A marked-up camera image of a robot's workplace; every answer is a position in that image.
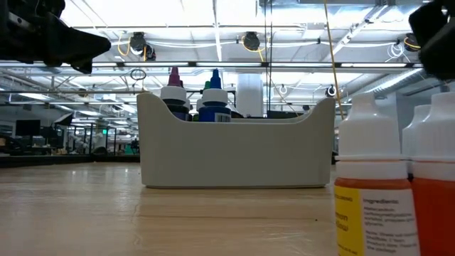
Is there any long ceiling light bar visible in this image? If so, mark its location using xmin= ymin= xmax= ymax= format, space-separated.
xmin=0 ymin=60 xmax=424 ymax=69

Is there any black aluminium table frame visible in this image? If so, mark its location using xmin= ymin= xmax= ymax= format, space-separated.
xmin=0 ymin=151 xmax=342 ymax=169

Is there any small orange dropper bottle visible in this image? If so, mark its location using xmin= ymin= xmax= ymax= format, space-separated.
xmin=410 ymin=91 xmax=455 ymax=256

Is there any large purple-capped colouring bottle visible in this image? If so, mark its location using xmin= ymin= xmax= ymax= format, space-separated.
xmin=159 ymin=66 xmax=191 ymax=122

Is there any yellow hanging cable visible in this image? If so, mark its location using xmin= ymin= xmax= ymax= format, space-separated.
xmin=322 ymin=0 xmax=345 ymax=121

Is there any white round column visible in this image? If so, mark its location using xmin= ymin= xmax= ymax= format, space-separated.
xmin=236 ymin=73 xmax=264 ymax=118

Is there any black monitor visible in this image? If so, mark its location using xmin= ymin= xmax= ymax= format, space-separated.
xmin=15 ymin=119 xmax=42 ymax=137

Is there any large green-capped colouring bottle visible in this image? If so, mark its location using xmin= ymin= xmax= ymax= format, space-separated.
xmin=195 ymin=80 xmax=213 ymax=122

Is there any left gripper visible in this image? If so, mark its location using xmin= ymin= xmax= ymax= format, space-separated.
xmin=0 ymin=0 xmax=112 ymax=75

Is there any grey plastic bin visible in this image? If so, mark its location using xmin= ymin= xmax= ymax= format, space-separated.
xmin=136 ymin=92 xmax=337 ymax=189

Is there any silver ventilation duct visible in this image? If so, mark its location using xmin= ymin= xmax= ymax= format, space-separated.
xmin=373 ymin=67 xmax=455 ymax=95

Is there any small yellow-labelled orange bottle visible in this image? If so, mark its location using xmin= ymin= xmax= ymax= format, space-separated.
xmin=333 ymin=92 xmax=422 ymax=256

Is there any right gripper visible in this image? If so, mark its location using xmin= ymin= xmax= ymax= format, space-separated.
xmin=408 ymin=0 xmax=455 ymax=81

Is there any black hanging cable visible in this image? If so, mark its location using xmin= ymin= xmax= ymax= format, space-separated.
xmin=264 ymin=0 xmax=274 ymax=118

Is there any large black-capped colouring bottle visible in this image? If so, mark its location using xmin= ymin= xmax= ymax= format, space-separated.
xmin=179 ymin=80 xmax=193 ymax=121

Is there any large blue-capped colouring bottle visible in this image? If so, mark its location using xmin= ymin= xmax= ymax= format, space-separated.
xmin=198 ymin=68 xmax=232 ymax=123

